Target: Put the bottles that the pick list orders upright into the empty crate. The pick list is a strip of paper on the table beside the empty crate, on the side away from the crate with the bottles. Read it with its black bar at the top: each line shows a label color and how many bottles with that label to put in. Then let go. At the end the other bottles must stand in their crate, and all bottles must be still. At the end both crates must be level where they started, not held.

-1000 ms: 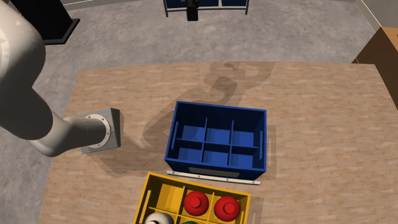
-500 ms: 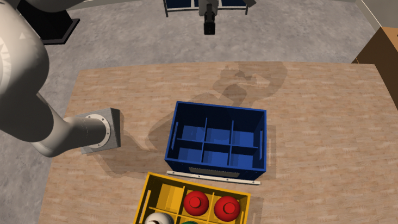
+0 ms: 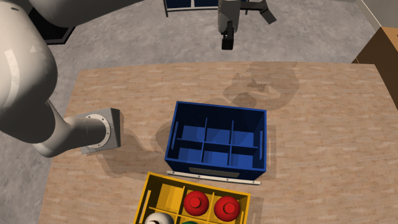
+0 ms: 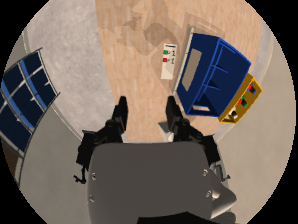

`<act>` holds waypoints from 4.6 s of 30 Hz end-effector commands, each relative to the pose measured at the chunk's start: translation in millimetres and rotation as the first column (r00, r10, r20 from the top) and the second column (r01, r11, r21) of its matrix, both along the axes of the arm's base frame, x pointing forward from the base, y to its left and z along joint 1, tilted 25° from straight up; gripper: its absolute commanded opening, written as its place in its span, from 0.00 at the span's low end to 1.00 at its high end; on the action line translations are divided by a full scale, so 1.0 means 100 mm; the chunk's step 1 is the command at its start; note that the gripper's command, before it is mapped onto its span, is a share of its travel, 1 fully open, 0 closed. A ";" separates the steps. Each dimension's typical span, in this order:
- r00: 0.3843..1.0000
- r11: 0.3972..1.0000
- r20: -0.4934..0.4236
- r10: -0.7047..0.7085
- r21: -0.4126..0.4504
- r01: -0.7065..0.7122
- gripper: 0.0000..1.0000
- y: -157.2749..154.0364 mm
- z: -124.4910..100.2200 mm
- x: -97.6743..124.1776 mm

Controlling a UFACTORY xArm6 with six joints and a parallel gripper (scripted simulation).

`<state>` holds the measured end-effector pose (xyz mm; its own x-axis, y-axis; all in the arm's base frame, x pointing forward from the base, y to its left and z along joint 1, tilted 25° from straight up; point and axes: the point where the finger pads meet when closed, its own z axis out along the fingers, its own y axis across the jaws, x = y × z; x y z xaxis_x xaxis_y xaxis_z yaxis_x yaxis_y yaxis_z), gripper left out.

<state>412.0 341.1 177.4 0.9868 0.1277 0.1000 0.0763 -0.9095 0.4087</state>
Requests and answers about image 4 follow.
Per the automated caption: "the blue crate with dividers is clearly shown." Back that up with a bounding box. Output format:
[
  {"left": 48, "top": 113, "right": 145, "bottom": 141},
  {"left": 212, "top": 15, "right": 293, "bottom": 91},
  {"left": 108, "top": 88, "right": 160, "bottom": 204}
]
[{"left": 176, "top": 33, "right": 252, "bottom": 117}]

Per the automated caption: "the white paper strip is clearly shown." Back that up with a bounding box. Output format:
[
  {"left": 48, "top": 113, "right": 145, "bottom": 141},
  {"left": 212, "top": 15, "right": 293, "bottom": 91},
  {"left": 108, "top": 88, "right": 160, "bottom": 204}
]
[{"left": 161, "top": 43, "right": 177, "bottom": 80}]

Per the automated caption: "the orange divided crate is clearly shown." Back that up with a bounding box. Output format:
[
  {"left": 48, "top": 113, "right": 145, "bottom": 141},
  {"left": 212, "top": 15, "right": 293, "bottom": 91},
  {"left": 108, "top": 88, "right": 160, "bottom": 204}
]
[{"left": 217, "top": 73, "right": 263, "bottom": 124}]

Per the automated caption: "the blue bottle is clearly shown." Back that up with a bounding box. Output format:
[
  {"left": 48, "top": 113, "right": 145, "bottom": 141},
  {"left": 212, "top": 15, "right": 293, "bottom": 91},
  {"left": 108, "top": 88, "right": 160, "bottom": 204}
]
[{"left": 246, "top": 82, "right": 256, "bottom": 95}]

